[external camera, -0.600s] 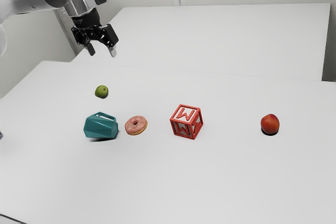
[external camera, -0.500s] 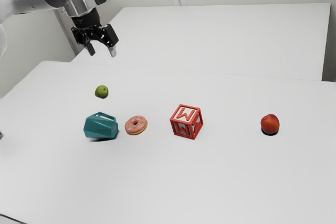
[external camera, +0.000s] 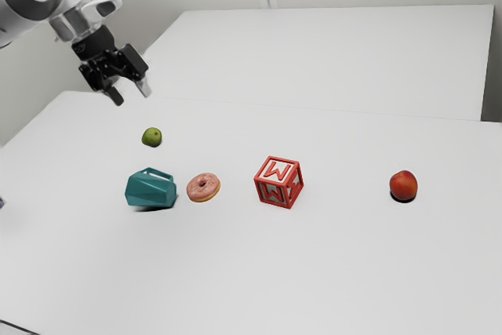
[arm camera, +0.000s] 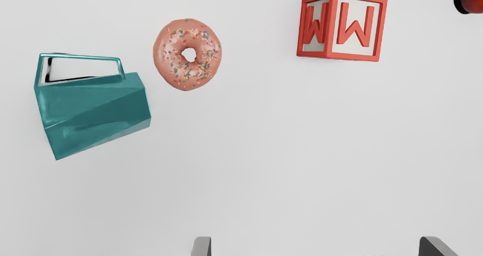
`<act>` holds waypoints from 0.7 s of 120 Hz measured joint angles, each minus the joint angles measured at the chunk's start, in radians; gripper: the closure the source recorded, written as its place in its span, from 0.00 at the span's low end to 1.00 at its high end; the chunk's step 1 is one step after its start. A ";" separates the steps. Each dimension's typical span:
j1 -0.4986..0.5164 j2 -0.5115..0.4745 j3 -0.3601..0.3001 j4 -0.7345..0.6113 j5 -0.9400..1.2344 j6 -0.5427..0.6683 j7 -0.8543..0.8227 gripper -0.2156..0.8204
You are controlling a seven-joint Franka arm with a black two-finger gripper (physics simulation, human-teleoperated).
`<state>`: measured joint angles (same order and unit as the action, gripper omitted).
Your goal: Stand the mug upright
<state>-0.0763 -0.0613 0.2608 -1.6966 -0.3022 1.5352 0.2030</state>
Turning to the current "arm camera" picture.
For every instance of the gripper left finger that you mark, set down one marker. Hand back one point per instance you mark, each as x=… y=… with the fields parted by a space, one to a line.
x=201 y=247

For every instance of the teal faceted mug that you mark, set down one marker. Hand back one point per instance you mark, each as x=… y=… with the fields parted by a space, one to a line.
x=90 y=105

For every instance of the red letter block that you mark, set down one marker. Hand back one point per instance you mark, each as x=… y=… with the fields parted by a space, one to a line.
x=341 y=25

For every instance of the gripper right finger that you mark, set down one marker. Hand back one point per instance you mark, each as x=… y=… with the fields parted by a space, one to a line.
x=434 y=247

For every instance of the pink sprinkled donut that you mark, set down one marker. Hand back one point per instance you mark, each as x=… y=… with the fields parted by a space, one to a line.
x=171 y=57

